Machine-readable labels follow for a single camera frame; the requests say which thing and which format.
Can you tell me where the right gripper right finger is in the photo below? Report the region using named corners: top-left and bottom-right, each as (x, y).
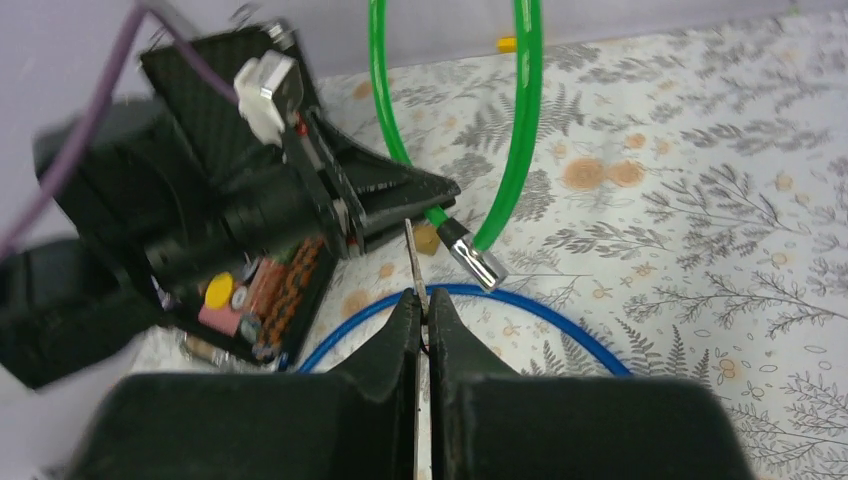
top-left (429, 287), bottom-right (753, 479)

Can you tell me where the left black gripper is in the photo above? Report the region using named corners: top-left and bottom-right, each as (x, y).
top-left (282, 112), bottom-right (460, 259)

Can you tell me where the floral table mat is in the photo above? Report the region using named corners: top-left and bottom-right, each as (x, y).
top-left (132, 9), bottom-right (848, 480)

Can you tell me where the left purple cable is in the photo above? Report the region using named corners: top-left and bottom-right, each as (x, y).
top-left (0, 0), bottom-right (240, 263)

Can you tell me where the yellow tag on wall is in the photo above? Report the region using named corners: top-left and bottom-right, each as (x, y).
top-left (496, 36), bottom-right (518, 54)

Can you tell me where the blue cable lock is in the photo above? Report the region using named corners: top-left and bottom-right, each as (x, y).
top-left (290, 276), bottom-right (651, 376)

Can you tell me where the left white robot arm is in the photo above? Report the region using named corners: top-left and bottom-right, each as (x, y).
top-left (1, 100), bottom-right (460, 389)

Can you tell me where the green cable lock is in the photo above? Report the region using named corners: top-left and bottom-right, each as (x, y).
top-left (368, 0), bottom-right (544, 291)

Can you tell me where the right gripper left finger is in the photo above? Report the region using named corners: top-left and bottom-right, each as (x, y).
top-left (66, 290), bottom-right (421, 479)

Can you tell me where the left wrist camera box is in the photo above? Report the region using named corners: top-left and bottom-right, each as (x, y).
top-left (233, 50), bottom-right (304, 146)

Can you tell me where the black poker chip case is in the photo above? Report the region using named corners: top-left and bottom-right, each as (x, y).
top-left (126, 47), bottom-right (336, 370)

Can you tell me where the small brass padlock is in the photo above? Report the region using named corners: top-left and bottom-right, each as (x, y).
top-left (412, 224), bottom-right (441, 257)

